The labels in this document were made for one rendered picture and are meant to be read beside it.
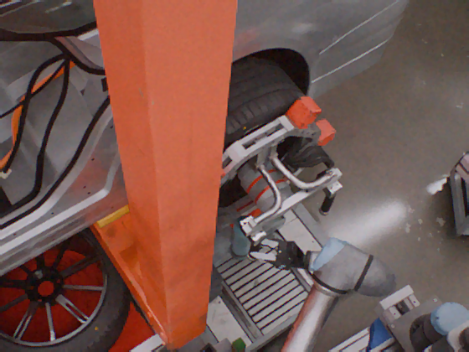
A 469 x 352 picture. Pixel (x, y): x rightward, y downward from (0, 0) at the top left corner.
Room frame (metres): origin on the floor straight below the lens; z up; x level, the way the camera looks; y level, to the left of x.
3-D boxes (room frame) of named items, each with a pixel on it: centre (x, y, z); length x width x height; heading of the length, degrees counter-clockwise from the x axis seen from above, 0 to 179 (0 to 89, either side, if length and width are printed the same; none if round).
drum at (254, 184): (1.15, -0.13, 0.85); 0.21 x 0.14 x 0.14; 41
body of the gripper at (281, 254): (0.91, -0.25, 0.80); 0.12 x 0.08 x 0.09; 86
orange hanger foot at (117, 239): (0.94, 0.36, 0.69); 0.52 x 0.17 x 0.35; 41
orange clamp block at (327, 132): (1.42, -0.32, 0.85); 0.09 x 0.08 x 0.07; 131
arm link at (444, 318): (0.67, -0.76, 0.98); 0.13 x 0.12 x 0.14; 51
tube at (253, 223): (1.05, -0.09, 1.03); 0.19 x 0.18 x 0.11; 41
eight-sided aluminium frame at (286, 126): (1.20, -0.09, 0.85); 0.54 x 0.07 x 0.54; 131
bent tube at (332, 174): (1.18, -0.24, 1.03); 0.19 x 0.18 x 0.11; 41
